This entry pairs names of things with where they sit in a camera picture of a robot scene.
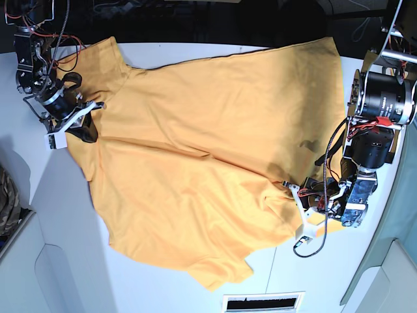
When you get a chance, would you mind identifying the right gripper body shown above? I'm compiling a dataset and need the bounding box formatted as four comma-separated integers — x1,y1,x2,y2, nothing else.
35,85,105,130

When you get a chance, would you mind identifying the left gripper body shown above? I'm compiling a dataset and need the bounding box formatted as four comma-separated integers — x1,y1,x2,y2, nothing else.
298,177,351,222

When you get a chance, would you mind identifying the yellow orange t-shirt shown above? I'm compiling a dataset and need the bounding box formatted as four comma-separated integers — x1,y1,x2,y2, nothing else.
58,37,345,291

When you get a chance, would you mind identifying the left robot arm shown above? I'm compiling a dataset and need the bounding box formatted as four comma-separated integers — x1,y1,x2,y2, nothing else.
283,1,416,231

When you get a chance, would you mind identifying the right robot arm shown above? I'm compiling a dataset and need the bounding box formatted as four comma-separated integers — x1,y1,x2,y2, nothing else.
3,1,104,150

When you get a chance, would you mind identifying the camouflage cloth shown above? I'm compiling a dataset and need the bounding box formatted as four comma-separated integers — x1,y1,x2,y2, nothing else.
1,166,21,236

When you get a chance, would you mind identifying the white floor vent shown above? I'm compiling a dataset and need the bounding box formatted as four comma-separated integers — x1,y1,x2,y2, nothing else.
222,291,305,313

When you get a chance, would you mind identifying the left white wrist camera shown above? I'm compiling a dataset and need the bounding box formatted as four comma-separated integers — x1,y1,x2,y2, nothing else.
282,181,318,248

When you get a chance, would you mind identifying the camera braided cable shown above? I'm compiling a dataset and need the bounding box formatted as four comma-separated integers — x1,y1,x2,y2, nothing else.
292,120,349,259

